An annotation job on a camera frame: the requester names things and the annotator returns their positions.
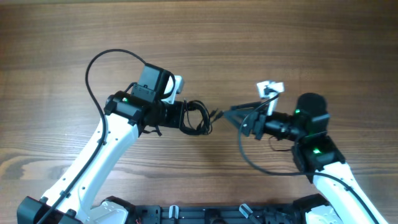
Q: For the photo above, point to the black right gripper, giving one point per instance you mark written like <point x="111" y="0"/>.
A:
<point x="250" y="124"/>

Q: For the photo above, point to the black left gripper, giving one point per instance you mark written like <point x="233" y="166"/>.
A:
<point x="177" y="108"/>

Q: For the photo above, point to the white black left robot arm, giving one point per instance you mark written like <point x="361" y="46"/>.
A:
<point x="149" y="102"/>

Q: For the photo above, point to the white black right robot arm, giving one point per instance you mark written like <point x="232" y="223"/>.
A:
<point x="314" y="153"/>

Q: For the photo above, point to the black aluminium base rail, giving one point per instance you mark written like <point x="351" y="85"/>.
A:
<point x="174" y="214"/>

